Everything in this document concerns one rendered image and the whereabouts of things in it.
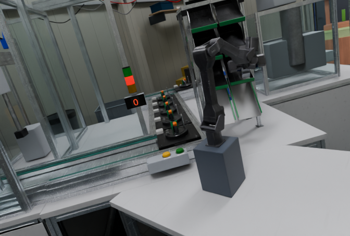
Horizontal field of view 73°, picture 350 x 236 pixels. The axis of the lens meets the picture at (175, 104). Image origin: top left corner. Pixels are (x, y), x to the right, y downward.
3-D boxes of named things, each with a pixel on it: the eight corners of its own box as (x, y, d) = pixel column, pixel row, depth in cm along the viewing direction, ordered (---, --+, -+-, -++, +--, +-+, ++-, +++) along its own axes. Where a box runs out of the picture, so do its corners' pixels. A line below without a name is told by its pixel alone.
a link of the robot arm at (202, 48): (204, 45, 86) (215, 42, 89) (190, 47, 91) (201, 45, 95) (217, 128, 93) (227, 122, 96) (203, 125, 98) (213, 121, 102)
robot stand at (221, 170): (231, 198, 94) (222, 153, 88) (202, 190, 103) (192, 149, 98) (246, 178, 104) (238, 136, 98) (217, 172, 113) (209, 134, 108)
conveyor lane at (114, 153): (204, 153, 133) (201, 137, 130) (55, 195, 128) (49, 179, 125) (194, 135, 160) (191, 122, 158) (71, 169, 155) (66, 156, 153)
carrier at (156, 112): (186, 114, 179) (182, 98, 176) (155, 122, 177) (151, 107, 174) (181, 107, 202) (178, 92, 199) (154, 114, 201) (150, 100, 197)
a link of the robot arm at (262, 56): (270, 63, 113) (267, 50, 113) (231, 71, 115) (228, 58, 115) (265, 65, 121) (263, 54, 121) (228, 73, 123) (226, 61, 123)
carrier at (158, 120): (192, 124, 155) (188, 107, 152) (157, 134, 154) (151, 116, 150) (186, 114, 178) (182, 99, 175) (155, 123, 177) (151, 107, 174)
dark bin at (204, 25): (217, 27, 120) (215, 13, 116) (192, 34, 122) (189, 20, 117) (208, 9, 142) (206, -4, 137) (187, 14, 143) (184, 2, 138)
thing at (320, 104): (385, 158, 222) (384, 68, 200) (274, 190, 216) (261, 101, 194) (330, 132, 288) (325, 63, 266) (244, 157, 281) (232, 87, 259)
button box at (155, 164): (190, 163, 119) (187, 152, 117) (149, 174, 117) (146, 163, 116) (187, 157, 125) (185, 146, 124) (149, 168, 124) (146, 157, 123)
